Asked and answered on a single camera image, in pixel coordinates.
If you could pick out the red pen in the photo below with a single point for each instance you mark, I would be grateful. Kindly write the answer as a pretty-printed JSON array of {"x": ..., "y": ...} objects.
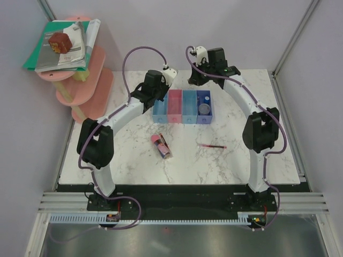
[{"x": 211, "y": 146}]

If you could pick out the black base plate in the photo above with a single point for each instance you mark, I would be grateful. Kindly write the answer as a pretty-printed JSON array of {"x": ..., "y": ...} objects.
[{"x": 177, "y": 201}]

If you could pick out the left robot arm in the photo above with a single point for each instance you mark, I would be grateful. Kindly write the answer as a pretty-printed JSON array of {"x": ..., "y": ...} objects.
[{"x": 96, "y": 140}]

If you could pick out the green folder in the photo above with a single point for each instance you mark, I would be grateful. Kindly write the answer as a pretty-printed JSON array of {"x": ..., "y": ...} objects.
[{"x": 56, "y": 25}]

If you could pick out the grey manual booklet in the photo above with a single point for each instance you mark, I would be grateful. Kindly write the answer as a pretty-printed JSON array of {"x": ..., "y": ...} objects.
[{"x": 73, "y": 59}]

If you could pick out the purple drawer box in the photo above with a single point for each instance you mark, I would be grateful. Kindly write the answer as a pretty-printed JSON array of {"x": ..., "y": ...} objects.
[{"x": 201, "y": 119}]

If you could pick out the pink tiered shelf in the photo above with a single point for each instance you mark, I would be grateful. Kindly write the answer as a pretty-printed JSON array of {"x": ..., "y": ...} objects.
[{"x": 85, "y": 92}]

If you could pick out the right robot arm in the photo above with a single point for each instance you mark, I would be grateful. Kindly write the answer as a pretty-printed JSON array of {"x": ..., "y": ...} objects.
[{"x": 261, "y": 129}]

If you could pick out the light blue drawer box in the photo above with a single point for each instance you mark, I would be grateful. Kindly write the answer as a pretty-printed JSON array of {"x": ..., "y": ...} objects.
[{"x": 159, "y": 112}]

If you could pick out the red brown cube box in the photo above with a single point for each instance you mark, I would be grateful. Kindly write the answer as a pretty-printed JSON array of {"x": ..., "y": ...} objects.
[{"x": 60, "y": 43}]

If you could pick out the clear jar of paper clips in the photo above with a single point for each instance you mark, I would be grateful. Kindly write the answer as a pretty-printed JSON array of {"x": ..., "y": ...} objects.
[{"x": 204, "y": 109}]

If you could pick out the pink glue stick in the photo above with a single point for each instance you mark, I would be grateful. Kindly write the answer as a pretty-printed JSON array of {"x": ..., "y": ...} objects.
[{"x": 158, "y": 143}]

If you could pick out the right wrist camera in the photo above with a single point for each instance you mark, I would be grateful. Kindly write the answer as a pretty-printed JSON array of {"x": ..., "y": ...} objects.
[{"x": 201, "y": 55}]

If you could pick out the white cable duct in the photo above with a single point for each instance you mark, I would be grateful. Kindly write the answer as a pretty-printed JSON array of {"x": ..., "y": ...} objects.
[{"x": 111, "y": 219}]

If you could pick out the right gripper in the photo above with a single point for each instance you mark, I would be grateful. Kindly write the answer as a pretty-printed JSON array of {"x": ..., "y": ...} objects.
[{"x": 195, "y": 78}]

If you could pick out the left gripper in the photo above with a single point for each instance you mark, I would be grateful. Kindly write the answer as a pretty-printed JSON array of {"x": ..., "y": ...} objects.
[{"x": 166, "y": 87}]

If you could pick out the pink drawer box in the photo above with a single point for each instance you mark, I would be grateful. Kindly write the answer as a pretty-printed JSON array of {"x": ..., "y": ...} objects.
[{"x": 174, "y": 109}]

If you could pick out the sky blue drawer box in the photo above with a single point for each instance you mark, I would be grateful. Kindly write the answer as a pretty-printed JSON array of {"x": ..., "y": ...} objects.
[{"x": 189, "y": 107}]

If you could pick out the aluminium rail frame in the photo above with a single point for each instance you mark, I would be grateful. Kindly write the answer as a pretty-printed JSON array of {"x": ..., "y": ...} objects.
[{"x": 298, "y": 227}]

